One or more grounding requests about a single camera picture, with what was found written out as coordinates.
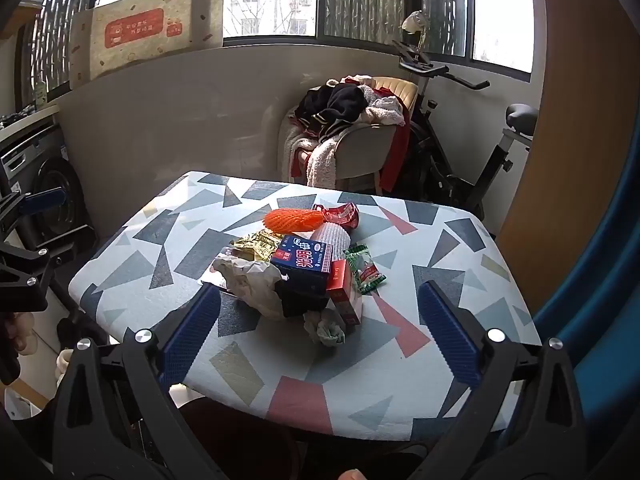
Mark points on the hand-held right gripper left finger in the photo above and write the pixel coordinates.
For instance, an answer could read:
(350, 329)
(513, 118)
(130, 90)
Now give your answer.
(192, 330)

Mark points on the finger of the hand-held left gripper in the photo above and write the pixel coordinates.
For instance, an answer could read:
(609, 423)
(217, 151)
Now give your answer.
(27, 280)
(45, 201)

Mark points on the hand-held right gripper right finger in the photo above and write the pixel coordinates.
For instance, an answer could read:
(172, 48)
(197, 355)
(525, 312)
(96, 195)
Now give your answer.
(450, 330)

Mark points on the beige paper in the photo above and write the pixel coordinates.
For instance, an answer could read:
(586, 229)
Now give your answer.
(250, 280)

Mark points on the green candy wrapper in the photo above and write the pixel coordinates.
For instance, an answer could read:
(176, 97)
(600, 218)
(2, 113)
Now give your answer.
(367, 272)

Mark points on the gold foil wrapper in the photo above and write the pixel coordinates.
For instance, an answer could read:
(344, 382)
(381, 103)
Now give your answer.
(250, 247)

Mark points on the black packet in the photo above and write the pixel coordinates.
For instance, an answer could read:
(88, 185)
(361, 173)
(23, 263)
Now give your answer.
(300, 305)

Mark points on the red cigarette box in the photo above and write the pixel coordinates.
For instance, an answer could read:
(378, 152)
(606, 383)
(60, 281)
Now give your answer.
(341, 280)

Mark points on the grey tissue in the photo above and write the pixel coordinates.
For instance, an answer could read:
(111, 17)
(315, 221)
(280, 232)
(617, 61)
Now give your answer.
(325, 331)

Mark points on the blue cardboard box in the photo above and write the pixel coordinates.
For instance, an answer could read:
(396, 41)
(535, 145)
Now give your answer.
(300, 261)

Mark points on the white foam fruit net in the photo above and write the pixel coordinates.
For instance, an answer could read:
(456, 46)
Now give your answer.
(332, 239)

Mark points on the orange foam fruit net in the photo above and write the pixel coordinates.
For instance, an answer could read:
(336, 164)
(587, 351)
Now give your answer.
(292, 220)

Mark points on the crushed red can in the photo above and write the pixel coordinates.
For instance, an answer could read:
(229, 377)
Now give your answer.
(342, 214)

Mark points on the person's left hand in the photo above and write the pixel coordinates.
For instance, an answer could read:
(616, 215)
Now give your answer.
(20, 332)

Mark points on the washing machine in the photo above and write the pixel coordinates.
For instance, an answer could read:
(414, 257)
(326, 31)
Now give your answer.
(55, 180)

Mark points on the black exercise bike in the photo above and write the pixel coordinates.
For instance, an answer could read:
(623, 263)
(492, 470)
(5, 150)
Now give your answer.
(450, 180)

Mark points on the red garment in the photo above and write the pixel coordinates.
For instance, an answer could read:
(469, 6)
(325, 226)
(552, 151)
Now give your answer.
(395, 155)

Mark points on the beige armchair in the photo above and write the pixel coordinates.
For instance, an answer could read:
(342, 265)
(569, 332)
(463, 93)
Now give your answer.
(360, 152)

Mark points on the beige printed mat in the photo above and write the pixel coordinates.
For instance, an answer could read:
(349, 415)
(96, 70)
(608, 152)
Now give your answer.
(150, 25)

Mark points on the cream fleece blanket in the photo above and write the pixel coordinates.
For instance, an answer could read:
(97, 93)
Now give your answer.
(320, 162)

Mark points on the wooden panel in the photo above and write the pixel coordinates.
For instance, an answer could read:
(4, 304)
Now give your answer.
(565, 135)

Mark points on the white fleece garment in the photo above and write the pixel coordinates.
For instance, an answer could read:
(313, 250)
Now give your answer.
(387, 107)

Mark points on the black jacket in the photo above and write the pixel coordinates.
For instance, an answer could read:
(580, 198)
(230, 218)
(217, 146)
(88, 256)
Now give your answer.
(335, 102)

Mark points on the white cap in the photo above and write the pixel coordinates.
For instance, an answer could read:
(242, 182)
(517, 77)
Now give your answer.
(415, 21)

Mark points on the black framed window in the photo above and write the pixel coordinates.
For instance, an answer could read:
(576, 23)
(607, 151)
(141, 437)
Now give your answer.
(365, 0)

